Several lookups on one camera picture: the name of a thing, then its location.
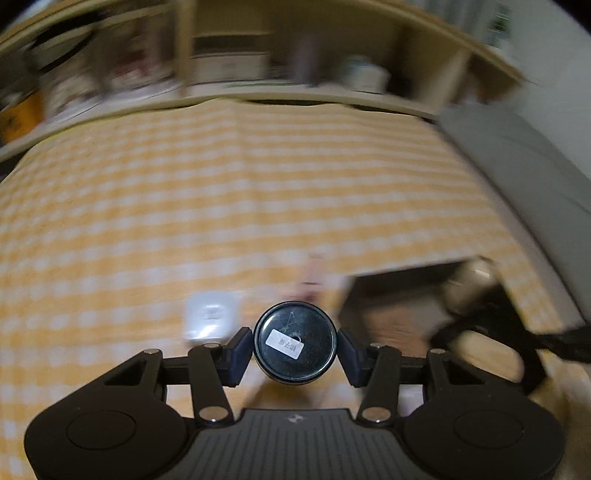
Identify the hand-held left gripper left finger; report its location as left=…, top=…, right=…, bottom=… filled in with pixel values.
left=103, top=327, right=254, bottom=424

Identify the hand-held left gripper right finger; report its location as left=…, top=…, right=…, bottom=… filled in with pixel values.
left=337, top=327, right=468, bottom=424

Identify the small white box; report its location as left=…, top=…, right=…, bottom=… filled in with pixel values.
left=182, top=291, right=243, bottom=346

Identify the dark open box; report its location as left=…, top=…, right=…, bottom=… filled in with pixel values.
left=338, top=259, right=543, bottom=398

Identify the small pink item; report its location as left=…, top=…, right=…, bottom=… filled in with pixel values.
left=288, top=253, right=331, bottom=303

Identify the yellow checked tablecloth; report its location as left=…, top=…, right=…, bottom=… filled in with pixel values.
left=0, top=99, right=583, bottom=480

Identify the white tub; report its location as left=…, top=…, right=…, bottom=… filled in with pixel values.
left=341, top=56, right=389, bottom=94

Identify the wooden shelf unit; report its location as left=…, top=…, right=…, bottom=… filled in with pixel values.
left=0, top=0, right=533, bottom=160

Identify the yellow box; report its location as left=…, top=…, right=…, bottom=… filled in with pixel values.
left=0, top=93, right=41, bottom=145

